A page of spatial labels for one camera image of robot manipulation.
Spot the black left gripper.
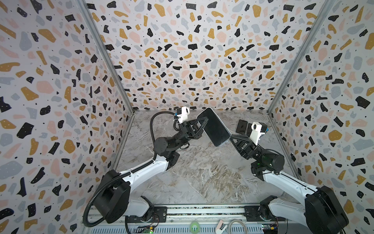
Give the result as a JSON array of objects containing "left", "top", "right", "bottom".
[{"left": 170, "top": 121, "right": 208, "bottom": 155}]

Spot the phone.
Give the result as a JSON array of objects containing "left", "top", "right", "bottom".
[
  {"left": 246, "top": 123, "right": 252, "bottom": 137},
  {"left": 197, "top": 107, "right": 231, "bottom": 147},
  {"left": 235, "top": 120, "right": 248, "bottom": 135}
]

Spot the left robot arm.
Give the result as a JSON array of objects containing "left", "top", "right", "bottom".
[{"left": 83, "top": 117, "right": 208, "bottom": 227}]

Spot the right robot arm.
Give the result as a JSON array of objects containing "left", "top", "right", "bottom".
[{"left": 230, "top": 135, "right": 349, "bottom": 234}]

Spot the white small device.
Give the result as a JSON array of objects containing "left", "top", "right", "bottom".
[{"left": 215, "top": 219, "right": 228, "bottom": 234}]

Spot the green tape roll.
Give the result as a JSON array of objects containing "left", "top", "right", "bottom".
[{"left": 190, "top": 221, "right": 200, "bottom": 234}]

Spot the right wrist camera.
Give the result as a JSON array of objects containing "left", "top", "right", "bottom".
[{"left": 249, "top": 122, "right": 268, "bottom": 145}]

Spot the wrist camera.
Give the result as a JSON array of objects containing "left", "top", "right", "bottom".
[
  {"left": 174, "top": 107, "right": 190, "bottom": 124},
  {"left": 249, "top": 122, "right": 268, "bottom": 145}
]

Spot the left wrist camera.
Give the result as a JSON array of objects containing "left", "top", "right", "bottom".
[{"left": 174, "top": 107, "right": 190, "bottom": 124}]

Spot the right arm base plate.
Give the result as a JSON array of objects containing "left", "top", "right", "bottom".
[{"left": 243, "top": 205, "right": 286, "bottom": 222}]

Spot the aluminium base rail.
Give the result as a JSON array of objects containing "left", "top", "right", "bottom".
[{"left": 84, "top": 203, "right": 331, "bottom": 234}]

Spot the grey cable loop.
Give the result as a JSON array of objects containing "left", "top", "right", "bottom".
[{"left": 227, "top": 219, "right": 248, "bottom": 234}]

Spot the black corrugated cable conduit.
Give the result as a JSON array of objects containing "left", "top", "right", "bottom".
[{"left": 82, "top": 111, "right": 176, "bottom": 228}]

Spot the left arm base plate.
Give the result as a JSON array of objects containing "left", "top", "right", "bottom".
[{"left": 141, "top": 206, "right": 168, "bottom": 223}]

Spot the right corner aluminium post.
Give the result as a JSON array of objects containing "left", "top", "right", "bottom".
[{"left": 266, "top": 0, "right": 337, "bottom": 115}]

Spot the corner aluminium post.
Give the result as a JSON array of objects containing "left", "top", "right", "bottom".
[
  {"left": 74, "top": 0, "right": 135, "bottom": 114},
  {"left": 266, "top": 0, "right": 337, "bottom": 115}
]

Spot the left corner aluminium post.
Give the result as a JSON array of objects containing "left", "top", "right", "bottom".
[{"left": 74, "top": 0, "right": 135, "bottom": 114}]

